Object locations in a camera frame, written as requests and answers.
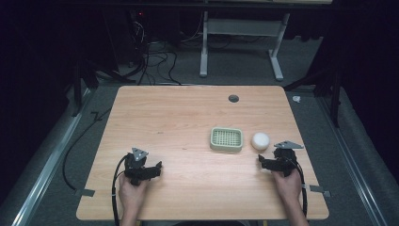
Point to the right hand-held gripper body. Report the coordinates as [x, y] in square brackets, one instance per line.
[284, 158]

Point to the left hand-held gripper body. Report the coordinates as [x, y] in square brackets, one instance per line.
[135, 167]

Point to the round white soap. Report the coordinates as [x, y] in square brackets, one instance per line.
[260, 141]

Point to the green slotted soap dish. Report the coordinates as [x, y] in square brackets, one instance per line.
[226, 139]

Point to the person's left hand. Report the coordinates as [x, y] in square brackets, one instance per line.
[131, 194]

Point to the person's right hand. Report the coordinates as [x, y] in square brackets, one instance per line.
[288, 186]

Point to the grey tape strip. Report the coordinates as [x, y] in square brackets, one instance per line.
[319, 189]

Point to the white paper scrap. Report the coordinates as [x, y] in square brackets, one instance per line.
[296, 99]

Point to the black metal stand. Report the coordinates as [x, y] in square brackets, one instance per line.
[82, 84]
[333, 91]

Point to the silver floor rail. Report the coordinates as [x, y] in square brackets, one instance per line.
[354, 163]
[50, 163]

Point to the white metal desk frame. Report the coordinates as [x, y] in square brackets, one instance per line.
[241, 27]

